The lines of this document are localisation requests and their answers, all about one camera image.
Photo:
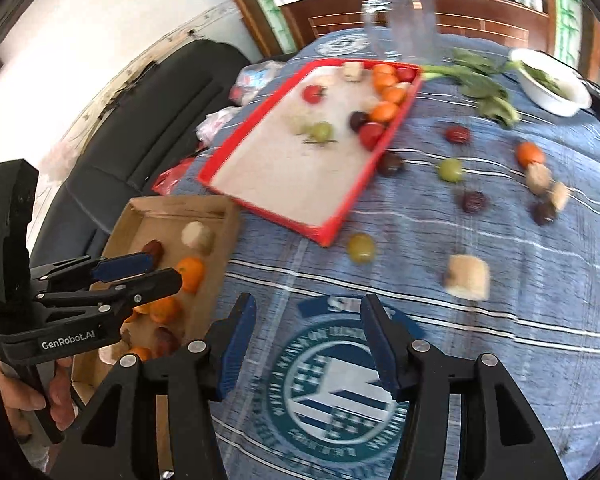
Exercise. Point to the white cake block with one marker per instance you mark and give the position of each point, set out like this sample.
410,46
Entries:
467,277

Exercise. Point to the green leafy vegetable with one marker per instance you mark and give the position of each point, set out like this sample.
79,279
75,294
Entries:
474,74

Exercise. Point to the green grape near tray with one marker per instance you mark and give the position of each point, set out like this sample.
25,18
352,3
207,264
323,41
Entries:
361,248

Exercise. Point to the orange mandarin in tray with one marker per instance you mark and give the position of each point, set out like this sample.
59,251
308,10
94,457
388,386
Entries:
384,112

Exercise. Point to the person's left hand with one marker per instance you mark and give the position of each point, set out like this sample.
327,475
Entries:
19,399

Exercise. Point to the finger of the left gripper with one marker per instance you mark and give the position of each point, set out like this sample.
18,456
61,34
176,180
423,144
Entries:
125,265
140,287

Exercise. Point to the clear plastic pitcher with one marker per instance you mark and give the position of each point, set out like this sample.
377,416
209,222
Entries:
402,30

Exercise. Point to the beige cake piece far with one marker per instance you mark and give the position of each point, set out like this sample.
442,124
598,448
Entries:
539,178

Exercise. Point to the plastic bags by sofa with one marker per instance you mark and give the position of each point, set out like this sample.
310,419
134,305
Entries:
250,81

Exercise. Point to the red tomato tray corner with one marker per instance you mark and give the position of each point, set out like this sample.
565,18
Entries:
406,74

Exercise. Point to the black sofa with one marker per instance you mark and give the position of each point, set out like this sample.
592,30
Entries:
151,127

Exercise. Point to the blue plaid tablecloth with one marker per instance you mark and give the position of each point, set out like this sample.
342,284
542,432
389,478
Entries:
309,405

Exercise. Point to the orange mandarin tray back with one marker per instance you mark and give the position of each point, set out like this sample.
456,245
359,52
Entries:
383,77

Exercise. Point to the white cake cube in tray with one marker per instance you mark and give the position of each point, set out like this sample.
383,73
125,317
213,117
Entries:
352,71

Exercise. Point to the large red date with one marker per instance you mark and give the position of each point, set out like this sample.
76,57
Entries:
154,249

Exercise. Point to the dark plum in tray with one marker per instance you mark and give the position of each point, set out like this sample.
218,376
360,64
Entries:
357,120

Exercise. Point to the orange mandarin front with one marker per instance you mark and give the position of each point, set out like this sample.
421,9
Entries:
143,353

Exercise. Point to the red tomato in tray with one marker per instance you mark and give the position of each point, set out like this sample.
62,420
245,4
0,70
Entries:
370,134

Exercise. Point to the red plastic tray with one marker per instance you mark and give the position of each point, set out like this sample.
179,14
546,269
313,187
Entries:
265,166

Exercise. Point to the green grape in tray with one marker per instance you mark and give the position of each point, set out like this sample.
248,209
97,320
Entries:
320,133

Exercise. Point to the red cherry tomato left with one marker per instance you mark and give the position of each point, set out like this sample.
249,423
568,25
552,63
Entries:
313,93

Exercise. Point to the small beige cake cube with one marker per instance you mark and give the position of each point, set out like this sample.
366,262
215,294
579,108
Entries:
559,195

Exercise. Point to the small orange mandarin far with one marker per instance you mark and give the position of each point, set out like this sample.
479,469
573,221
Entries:
528,153

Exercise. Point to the green grape centre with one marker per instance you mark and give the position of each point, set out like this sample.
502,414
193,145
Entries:
451,170

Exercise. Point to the dark wrinkled date centre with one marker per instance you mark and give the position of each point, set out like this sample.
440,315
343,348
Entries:
474,202

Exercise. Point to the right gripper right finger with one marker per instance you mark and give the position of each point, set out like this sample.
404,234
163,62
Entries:
500,435

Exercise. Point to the red date far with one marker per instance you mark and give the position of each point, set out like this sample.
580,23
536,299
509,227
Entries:
457,134

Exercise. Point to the cardboard box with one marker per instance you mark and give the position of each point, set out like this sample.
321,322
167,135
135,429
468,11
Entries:
162,218

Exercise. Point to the round beige rice cake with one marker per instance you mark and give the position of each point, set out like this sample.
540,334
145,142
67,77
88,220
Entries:
198,237

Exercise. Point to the small dark plum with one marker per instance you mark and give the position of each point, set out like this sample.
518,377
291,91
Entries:
543,213

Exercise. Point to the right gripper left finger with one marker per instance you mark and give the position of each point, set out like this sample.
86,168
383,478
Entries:
115,436

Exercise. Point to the smooth red date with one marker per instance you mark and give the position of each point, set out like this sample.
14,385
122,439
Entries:
165,342

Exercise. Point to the white enamel basin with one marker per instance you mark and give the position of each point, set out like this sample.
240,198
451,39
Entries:
551,85

